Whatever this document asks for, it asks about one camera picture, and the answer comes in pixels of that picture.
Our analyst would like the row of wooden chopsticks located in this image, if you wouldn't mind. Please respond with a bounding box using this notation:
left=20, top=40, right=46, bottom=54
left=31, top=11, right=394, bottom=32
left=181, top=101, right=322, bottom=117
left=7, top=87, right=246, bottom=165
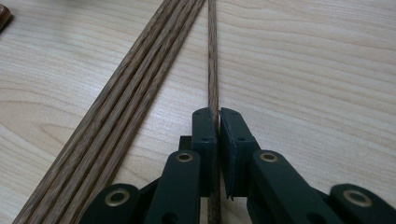
left=12, top=0, right=206, bottom=224

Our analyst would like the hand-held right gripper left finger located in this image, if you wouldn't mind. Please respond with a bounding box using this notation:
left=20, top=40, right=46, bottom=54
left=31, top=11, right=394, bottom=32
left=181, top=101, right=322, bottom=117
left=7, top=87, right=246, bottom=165
left=178, top=106, right=219, bottom=198

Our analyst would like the thin brown chopstick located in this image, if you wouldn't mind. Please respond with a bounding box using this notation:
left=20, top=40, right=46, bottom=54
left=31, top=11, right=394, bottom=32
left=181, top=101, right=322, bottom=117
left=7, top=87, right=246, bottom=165
left=206, top=0, right=223, bottom=224

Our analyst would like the red-brown wooden spoon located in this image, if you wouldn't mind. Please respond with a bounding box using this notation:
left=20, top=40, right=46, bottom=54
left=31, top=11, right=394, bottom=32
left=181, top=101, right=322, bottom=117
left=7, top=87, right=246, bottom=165
left=0, top=3, right=12, bottom=32

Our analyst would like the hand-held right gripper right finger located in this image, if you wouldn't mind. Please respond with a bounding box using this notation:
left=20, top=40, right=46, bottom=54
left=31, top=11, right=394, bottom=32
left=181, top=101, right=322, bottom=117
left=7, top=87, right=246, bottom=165
left=219, top=106, right=261, bottom=200

